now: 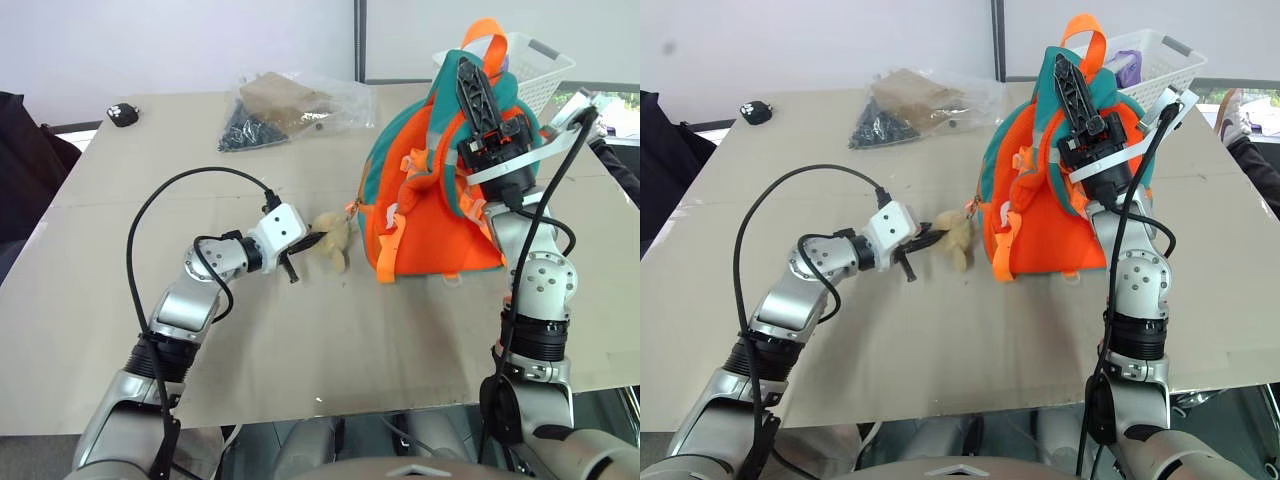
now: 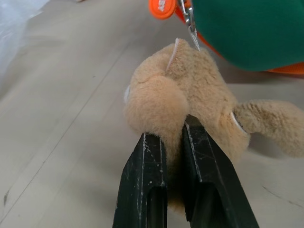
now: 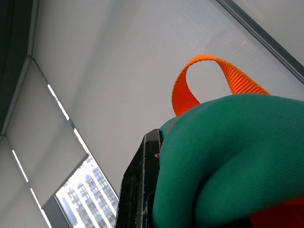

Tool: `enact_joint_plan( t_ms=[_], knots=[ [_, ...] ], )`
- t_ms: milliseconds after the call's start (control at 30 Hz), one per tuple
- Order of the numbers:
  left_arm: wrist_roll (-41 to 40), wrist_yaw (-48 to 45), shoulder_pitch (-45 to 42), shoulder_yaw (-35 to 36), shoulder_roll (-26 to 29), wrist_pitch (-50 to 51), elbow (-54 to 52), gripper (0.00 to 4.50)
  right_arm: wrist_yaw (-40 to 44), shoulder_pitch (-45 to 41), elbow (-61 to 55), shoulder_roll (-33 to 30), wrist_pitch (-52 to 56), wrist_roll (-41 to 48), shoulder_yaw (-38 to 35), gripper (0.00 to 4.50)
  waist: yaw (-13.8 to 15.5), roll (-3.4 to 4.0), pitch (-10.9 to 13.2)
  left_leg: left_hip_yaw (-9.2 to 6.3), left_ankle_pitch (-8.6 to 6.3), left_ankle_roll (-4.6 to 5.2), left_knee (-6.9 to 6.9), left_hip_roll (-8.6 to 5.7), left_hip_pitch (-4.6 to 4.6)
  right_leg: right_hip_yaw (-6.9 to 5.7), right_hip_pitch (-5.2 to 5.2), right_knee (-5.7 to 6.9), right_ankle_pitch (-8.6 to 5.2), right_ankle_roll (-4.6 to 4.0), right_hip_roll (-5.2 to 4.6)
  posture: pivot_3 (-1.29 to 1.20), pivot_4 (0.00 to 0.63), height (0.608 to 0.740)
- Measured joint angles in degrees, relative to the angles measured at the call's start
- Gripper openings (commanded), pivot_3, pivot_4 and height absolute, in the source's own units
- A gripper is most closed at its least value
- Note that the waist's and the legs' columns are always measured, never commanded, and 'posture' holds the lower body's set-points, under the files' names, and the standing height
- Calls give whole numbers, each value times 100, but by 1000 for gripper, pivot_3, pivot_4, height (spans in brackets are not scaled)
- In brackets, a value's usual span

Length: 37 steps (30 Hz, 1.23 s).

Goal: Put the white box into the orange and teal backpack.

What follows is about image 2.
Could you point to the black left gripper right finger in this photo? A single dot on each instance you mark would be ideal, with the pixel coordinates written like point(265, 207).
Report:
point(209, 175)

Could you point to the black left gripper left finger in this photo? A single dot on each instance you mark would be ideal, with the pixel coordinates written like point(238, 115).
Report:
point(140, 180)

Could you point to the tan plush bear toy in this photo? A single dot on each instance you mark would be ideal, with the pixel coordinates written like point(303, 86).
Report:
point(180, 90)

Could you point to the orange and teal backpack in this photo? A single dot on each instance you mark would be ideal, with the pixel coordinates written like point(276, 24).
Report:
point(249, 31)

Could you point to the orange rubber zipper tag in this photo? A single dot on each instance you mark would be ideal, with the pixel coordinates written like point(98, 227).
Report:
point(162, 8)

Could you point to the clear plastic sheet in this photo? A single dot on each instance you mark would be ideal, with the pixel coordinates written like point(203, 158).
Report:
point(12, 28)

